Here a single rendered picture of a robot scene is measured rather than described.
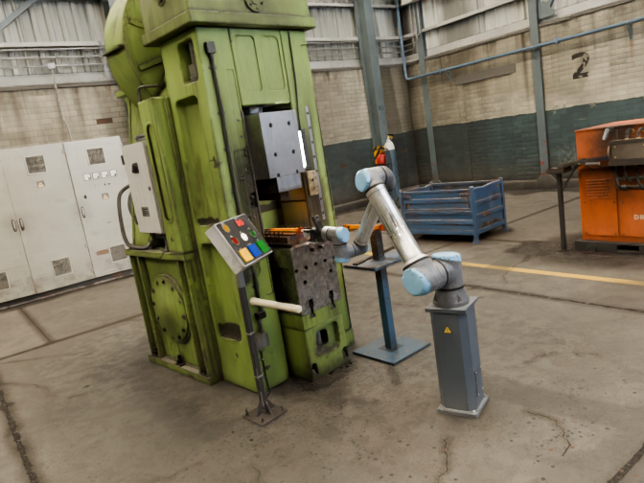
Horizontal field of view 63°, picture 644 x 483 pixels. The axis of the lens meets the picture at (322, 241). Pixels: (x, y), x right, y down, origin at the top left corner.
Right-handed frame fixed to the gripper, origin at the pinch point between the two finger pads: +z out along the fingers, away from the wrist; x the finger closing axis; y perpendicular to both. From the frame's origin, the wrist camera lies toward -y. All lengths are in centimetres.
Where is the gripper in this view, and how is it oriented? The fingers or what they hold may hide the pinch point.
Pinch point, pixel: (303, 229)
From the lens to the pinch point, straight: 342.6
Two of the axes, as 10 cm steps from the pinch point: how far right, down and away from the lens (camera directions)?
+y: 1.4, 9.7, 2.0
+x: 7.0, -2.4, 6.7
